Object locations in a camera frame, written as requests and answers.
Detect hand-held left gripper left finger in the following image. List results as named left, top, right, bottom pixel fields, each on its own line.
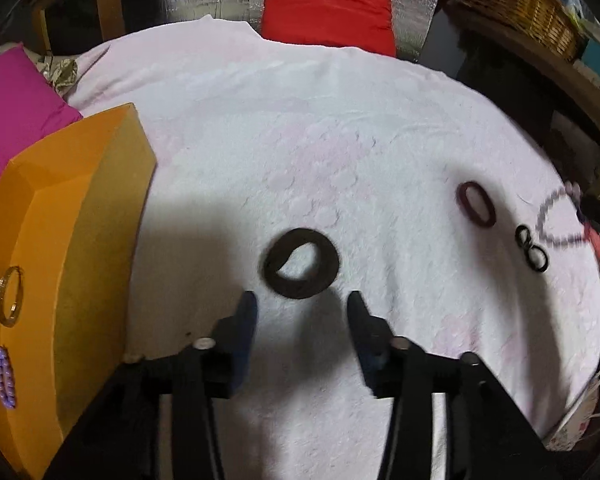
left=45, top=291, right=259, bottom=480

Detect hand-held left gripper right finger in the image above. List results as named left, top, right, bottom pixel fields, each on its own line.
left=346, top=291, right=561, bottom=480

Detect black scrunchie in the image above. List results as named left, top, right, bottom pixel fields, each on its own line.
left=263, top=228, right=340, bottom=299

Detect orange box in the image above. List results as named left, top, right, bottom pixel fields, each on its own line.
left=0, top=102, right=159, bottom=480

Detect purple bead bracelet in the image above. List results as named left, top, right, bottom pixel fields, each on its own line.
left=0, top=346, right=18, bottom=412

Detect gold bangle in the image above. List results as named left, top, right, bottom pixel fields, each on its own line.
left=0, top=265, right=25, bottom=329

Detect white paper bag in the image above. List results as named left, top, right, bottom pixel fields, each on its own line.
left=542, top=352, right=600, bottom=455

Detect floral cloth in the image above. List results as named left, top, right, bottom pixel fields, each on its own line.
left=34, top=54, right=81, bottom=95

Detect magenta cushion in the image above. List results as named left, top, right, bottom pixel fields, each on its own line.
left=0, top=42, right=85, bottom=201

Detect wooden shelf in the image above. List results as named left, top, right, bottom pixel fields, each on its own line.
left=442, top=0, right=600, bottom=202

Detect red cushion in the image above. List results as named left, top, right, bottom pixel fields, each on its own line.
left=260, top=0, right=398, bottom=58

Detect wooden chair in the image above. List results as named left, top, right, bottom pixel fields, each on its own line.
left=29, top=0, right=127, bottom=57

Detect wicker basket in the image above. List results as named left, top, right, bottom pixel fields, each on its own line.
left=454, top=0, right=589, bottom=64

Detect red bracelet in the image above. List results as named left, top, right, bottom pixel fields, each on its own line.
left=456, top=181, right=497, bottom=230

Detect bead necklace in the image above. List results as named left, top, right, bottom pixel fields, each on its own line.
left=535, top=182, right=593, bottom=250

